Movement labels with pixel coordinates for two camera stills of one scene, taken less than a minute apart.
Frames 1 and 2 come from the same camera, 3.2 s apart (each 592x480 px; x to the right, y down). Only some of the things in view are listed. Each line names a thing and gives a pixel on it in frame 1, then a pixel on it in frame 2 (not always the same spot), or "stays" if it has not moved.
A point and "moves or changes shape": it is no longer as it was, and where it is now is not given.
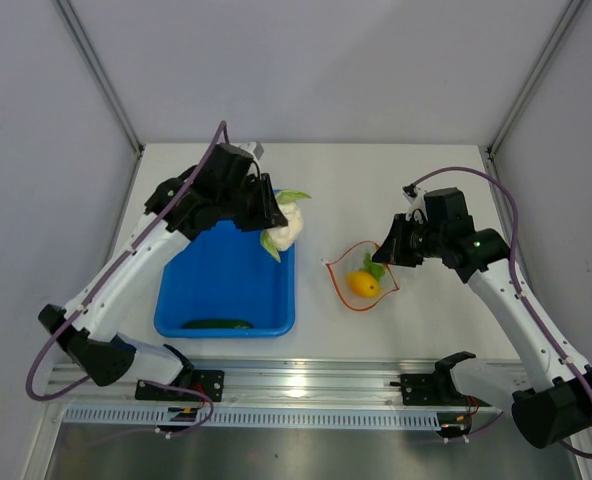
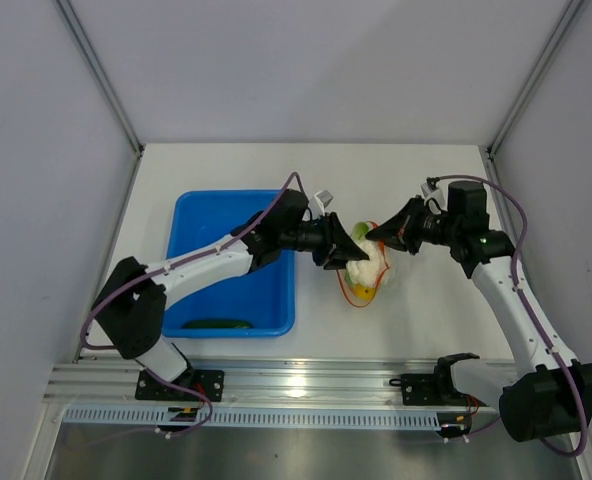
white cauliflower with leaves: (277, 239) moves or changes shape
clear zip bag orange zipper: (359, 281) moves or changes shape
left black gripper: (268, 214) -> (334, 236)
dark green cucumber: (217, 324) stays
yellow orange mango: (363, 283) stays
